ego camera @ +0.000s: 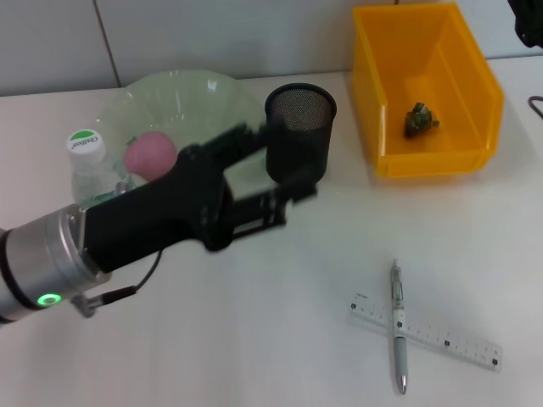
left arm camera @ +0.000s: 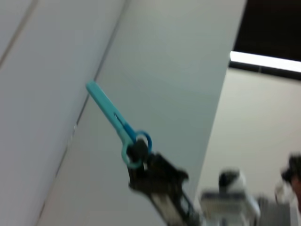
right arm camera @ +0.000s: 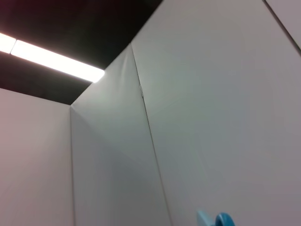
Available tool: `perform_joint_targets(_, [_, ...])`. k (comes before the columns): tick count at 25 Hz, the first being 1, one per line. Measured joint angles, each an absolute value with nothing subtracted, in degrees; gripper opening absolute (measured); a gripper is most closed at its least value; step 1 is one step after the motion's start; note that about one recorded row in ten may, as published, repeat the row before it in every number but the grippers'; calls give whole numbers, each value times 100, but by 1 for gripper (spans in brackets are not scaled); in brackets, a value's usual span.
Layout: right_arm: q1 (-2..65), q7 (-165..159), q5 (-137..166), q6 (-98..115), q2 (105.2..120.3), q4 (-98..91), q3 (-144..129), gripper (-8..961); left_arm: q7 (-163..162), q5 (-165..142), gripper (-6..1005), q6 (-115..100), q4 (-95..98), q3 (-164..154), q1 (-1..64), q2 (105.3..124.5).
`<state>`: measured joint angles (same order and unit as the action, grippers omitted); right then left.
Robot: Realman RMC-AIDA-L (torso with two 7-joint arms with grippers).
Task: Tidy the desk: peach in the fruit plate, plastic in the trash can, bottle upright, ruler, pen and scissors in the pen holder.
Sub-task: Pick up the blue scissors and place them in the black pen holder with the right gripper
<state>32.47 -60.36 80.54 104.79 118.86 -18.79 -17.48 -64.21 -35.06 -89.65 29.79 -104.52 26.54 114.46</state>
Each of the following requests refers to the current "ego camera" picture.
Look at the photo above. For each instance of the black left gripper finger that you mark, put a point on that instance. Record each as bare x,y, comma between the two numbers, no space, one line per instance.
301,186

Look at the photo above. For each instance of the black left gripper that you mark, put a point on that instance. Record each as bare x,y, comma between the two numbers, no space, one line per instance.
161,212

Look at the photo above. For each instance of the pink peach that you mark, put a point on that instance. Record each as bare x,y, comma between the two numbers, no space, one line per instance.
150,154

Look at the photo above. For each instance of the green plastic wrapper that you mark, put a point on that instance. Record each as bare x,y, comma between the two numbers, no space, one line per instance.
420,120

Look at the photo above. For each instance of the clear green-label water bottle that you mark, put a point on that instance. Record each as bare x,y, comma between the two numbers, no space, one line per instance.
87,169

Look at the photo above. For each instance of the grey ballpoint pen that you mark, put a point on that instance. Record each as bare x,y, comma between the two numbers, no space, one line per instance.
400,352

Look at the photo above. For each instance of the transparent plastic ruler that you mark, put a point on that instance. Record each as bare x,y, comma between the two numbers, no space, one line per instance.
449,339

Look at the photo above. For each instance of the black mesh pen cup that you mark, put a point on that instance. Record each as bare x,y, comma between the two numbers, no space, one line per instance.
299,110

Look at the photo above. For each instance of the pale green glass fruit plate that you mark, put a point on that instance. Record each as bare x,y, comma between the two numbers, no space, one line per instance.
169,102

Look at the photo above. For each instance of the yellow plastic bin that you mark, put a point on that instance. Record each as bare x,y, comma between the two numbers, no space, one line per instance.
428,63

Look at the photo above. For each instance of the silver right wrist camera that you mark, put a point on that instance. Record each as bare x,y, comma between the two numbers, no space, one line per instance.
530,21

